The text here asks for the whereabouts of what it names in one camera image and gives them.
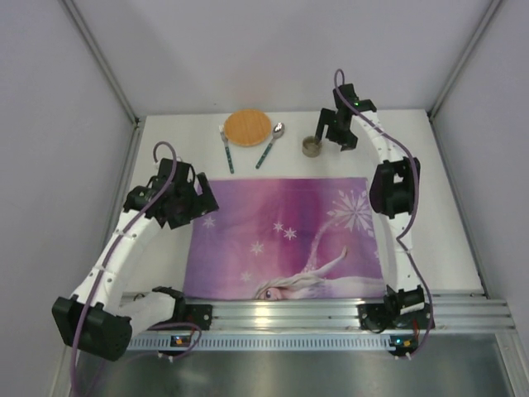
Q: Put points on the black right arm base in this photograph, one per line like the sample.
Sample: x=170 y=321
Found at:
x=400 y=309

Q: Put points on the white slotted cable duct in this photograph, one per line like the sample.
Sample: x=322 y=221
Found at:
x=210 y=342

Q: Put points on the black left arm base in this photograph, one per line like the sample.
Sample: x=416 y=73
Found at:
x=194 y=314

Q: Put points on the purple Frozen placemat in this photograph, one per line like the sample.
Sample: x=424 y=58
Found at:
x=276 y=239

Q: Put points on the right aluminium frame post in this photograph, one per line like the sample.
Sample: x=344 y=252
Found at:
x=471 y=45

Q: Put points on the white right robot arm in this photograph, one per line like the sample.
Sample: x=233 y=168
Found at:
x=393 y=193

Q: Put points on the aluminium mounting rail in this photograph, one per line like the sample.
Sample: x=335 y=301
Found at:
x=451 y=313

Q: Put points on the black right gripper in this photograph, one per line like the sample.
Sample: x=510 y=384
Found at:
x=327 y=120

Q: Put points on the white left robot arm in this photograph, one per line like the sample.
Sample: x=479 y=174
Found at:
x=93 y=318

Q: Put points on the spoon with teal handle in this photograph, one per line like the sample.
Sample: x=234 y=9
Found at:
x=278 y=132

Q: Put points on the round wooden plate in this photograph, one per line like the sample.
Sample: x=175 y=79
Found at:
x=247 y=127

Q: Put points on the aluminium frame post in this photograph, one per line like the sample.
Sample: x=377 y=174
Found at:
x=471 y=45
x=73 y=12

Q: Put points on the small grey cup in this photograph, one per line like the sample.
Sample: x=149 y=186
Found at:
x=311 y=147

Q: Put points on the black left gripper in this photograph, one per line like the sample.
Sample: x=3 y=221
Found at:
x=202 y=198

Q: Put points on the left aluminium frame post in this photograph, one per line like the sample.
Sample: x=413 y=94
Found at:
x=73 y=12

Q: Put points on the fork with teal handle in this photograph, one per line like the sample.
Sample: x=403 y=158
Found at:
x=227 y=149

